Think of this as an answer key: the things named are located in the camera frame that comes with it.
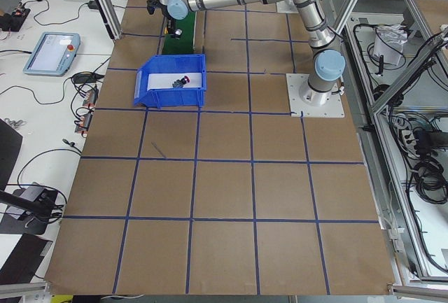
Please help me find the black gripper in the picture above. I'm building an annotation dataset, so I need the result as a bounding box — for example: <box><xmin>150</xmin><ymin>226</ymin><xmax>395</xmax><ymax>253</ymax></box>
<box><xmin>146</xmin><ymin>0</ymin><xmax>176</xmax><ymax>34</ymax></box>

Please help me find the red mushroom push button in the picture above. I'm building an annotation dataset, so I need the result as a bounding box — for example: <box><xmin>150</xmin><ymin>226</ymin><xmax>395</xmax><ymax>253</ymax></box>
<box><xmin>171</xmin><ymin>76</ymin><xmax>190</xmax><ymax>88</ymax></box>

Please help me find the green conveyor belt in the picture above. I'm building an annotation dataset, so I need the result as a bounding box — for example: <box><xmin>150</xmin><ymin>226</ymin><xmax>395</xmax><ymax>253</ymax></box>
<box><xmin>162</xmin><ymin>13</ymin><xmax>196</xmax><ymax>55</ymax></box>

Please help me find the black power adapter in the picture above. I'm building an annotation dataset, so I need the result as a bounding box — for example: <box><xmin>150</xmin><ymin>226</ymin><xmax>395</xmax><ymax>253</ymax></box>
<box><xmin>87</xmin><ymin>0</ymin><xmax>99</xmax><ymax>10</ymax></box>

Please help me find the left blue plastic bin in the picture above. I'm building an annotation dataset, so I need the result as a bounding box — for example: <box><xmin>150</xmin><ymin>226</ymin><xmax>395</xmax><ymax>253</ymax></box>
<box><xmin>134</xmin><ymin>54</ymin><xmax>207</xmax><ymax>108</ymax></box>

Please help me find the near teach pendant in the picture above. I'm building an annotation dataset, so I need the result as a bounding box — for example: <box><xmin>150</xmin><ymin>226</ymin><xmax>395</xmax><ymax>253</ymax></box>
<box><xmin>22</xmin><ymin>31</ymin><xmax>81</xmax><ymax>77</ymax></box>

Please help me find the black monitor stand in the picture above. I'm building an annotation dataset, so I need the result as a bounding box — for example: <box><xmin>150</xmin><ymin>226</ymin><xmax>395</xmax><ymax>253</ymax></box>
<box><xmin>1</xmin><ymin>183</ymin><xmax>67</xmax><ymax>235</ymax></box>

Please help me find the white paper bag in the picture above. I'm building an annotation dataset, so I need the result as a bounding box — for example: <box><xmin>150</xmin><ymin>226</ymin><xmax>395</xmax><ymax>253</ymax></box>
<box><xmin>372</xmin><ymin>24</ymin><xmax>407</xmax><ymax>66</ymax></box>

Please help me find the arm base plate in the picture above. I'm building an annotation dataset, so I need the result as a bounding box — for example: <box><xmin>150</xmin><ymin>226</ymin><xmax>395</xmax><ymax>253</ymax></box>
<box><xmin>276</xmin><ymin>0</ymin><xmax>298</xmax><ymax>14</ymax></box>
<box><xmin>286</xmin><ymin>73</ymin><xmax>345</xmax><ymax>118</ymax></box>

